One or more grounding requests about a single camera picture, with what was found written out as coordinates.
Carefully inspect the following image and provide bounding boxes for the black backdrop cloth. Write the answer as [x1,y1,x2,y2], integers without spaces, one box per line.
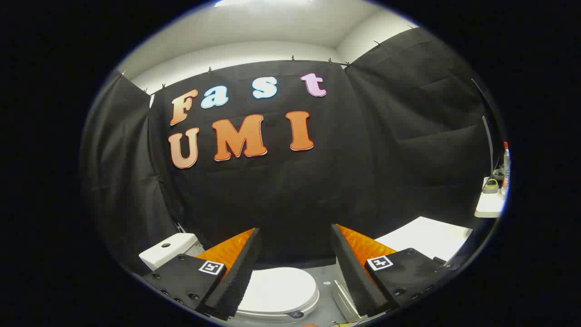
[81,26,500,273]

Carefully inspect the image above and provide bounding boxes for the white toilet lid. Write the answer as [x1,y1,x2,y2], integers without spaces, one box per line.
[238,267,318,314]

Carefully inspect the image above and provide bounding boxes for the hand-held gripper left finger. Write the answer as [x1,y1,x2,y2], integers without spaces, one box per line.
[142,227,263,321]

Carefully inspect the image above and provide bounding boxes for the white drawer cabinet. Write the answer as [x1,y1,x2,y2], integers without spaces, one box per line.
[331,216,473,323]

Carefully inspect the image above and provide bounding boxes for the clear bottle with red cap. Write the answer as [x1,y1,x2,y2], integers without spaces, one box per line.
[501,142,510,198]

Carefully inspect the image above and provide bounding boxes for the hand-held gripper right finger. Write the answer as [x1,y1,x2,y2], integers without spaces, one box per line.
[330,223,454,318]

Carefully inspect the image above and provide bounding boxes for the white toilet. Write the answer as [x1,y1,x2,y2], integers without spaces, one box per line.
[138,233,320,324]

